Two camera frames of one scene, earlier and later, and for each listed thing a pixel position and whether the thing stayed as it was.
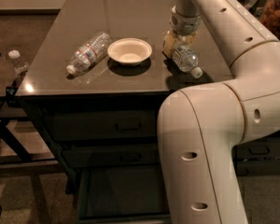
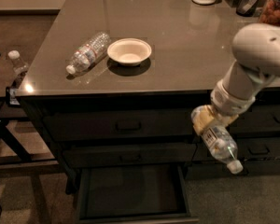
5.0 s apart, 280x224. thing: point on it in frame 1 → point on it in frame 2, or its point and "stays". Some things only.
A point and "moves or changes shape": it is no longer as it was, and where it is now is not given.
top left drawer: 100,125 stays
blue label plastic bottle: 187,60 moves or changes shape
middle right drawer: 262,148 stays
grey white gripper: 185,26 → 230,101
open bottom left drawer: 122,195 stays
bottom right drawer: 261,167 stays
